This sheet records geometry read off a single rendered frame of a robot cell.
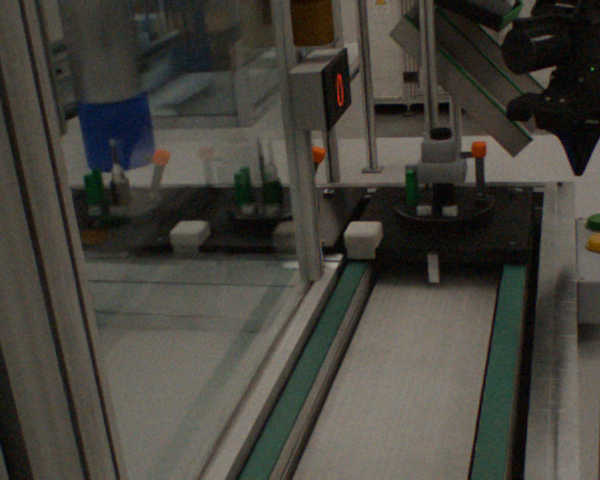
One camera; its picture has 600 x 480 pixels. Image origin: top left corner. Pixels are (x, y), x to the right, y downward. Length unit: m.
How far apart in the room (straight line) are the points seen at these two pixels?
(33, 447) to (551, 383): 0.76
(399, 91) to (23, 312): 5.31
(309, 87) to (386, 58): 4.45
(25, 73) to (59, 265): 0.12
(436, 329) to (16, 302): 0.94
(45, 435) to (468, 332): 0.91
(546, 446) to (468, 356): 0.25
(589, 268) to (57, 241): 0.77
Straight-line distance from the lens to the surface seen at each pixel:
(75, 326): 0.62
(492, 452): 0.89
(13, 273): 0.25
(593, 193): 1.75
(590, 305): 1.19
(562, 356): 1.02
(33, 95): 0.58
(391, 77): 5.53
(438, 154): 1.31
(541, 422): 0.91
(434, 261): 1.24
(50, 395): 0.27
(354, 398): 1.04
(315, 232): 1.18
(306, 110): 1.08
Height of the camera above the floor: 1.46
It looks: 22 degrees down
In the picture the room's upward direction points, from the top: 6 degrees counter-clockwise
